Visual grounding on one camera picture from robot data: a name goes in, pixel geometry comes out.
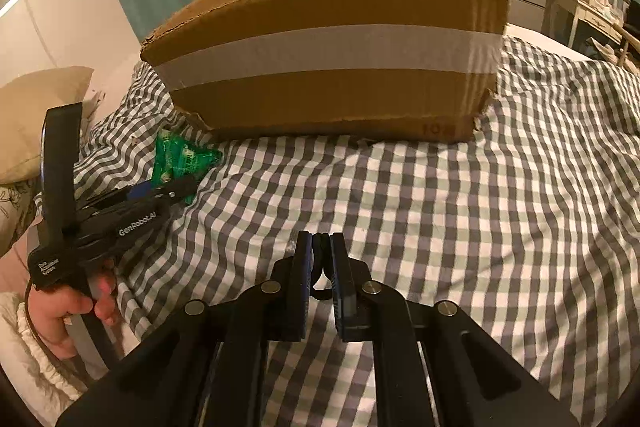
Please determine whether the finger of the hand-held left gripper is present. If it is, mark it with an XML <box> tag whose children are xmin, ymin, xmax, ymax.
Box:
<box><xmin>100</xmin><ymin>183</ymin><xmax>153</xmax><ymax>208</ymax></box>
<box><xmin>147</xmin><ymin>176</ymin><xmax>199</xmax><ymax>208</ymax></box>

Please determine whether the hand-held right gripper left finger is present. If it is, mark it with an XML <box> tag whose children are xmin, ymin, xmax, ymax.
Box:
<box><xmin>56</xmin><ymin>231</ymin><xmax>314</xmax><ymax>427</ymax></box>

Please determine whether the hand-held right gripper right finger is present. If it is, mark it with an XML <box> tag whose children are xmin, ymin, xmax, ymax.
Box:
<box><xmin>329</xmin><ymin>231</ymin><xmax>582</xmax><ymax>427</ymax></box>

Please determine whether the green snack packet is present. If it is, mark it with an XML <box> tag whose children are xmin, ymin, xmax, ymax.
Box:
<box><xmin>152</xmin><ymin>128</ymin><xmax>224</xmax><ymax>206</ymax></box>

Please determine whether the black cord loop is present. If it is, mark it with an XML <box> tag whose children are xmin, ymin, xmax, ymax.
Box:
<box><xmin>310</xmin><ymin>234</ymin><xmax>335</xmax><ymax>304</ymax></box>

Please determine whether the brown cardboard box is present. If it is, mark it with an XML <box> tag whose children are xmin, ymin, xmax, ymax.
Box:
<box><xmin>140</xmin><ymin>0</ymin><xmax>509</xmax><ymax>144</ymax></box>

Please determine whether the person's left forearm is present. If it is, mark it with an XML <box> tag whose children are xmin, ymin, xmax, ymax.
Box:
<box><xmin>0</xmin><ymin>292</ymin><xmax>88</xmax><ymax>413</ymax></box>

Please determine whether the person's left hand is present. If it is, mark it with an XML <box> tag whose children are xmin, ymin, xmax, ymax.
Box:
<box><xmin>25</xmin><ymin>278</ymin><xmax>119</xmax><ymax>361</ymax></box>

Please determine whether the floral cloth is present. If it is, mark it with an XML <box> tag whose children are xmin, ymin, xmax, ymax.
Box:
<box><xmin>0</xmin><ymin>183</ymin><xmax>40</xmax><ymax>254</ymax></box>

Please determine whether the beige pillow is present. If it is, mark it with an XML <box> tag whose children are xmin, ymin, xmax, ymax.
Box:
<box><xmin>0</xmin><ymin>66</ymin><xmax>96</xmax><ymax>184</ymax></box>

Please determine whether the grey white checked blanket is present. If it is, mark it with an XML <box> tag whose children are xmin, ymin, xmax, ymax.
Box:
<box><xmin>75</xmin><ymin>34</ymin><xmax>640</xmax><ymax>427</ymax></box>

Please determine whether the white dressing table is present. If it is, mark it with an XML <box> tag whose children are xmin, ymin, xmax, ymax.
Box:
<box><xmin>544</xmin><ymin>0</ymin><xmax>627</xmax><ymax>55</ymax></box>

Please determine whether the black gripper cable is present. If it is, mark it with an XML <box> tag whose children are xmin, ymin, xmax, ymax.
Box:
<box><xmin>24</xmin><ymin>282</ymin><xmax>88</xmax><ymax>380</ymax></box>

